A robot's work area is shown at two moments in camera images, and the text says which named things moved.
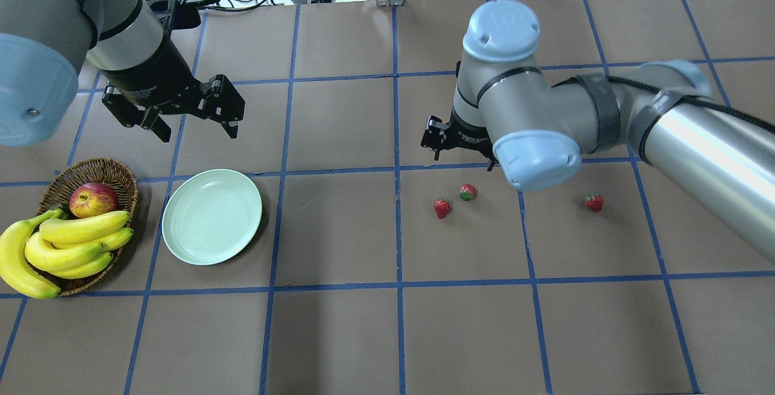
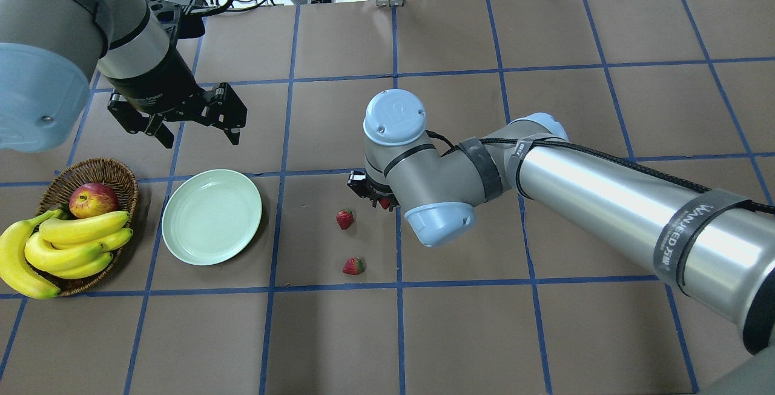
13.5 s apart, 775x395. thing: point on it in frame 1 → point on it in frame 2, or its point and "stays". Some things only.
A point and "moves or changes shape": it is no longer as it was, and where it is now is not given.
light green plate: [212, 217] stays
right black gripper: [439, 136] → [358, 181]
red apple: [92, 199] stays
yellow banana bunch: [63, 248] stays
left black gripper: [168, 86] stays
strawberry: [442, 207] moves or changes shape
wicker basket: [57, 192] stays
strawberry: [467, 192] moves or changes shape
